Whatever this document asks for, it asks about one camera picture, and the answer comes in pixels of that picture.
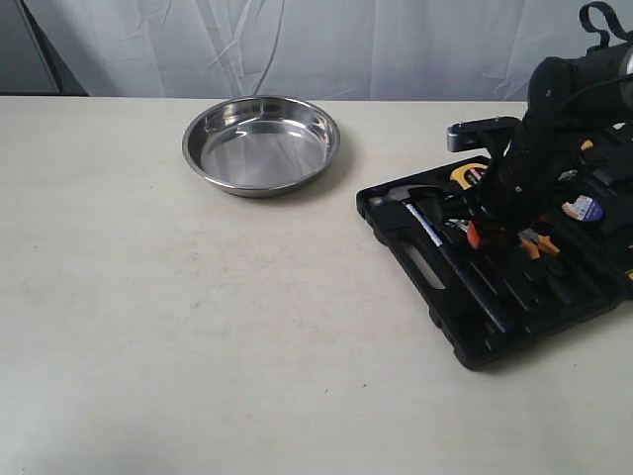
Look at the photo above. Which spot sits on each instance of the white wrinkled backdrop curtain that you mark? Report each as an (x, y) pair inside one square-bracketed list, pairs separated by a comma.
[(316, 50)]

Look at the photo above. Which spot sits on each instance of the black plastic tool case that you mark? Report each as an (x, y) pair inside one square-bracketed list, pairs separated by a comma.
[(597, 256)]

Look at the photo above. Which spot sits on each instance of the yellow tape measure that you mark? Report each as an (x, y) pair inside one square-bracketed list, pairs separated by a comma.
[(469, 174)]

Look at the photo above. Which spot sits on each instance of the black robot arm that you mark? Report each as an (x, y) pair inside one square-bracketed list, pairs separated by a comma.
[(573, 98)]

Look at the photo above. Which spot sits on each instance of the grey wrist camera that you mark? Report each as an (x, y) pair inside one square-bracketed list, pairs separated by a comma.
[(493, 134)]

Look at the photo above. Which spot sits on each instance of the round stainless steel pan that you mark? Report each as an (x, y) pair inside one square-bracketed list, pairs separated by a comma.
[(261, 146)]

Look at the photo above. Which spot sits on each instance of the electrical tape roll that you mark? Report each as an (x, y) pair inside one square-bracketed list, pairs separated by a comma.
[(584, 209)]

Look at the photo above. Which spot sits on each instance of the black adjustable wrench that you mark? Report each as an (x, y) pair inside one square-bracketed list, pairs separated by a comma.
[(456, 229)]

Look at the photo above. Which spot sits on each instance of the steel claw hammer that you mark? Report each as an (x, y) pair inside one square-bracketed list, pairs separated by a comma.
[(405, 195)]

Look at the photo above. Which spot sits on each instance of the yellow handled pliers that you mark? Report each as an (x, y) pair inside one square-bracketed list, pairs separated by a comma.
[(543, 256)]

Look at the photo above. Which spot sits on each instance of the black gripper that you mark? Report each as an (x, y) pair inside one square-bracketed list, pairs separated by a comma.
[(524, 181)]

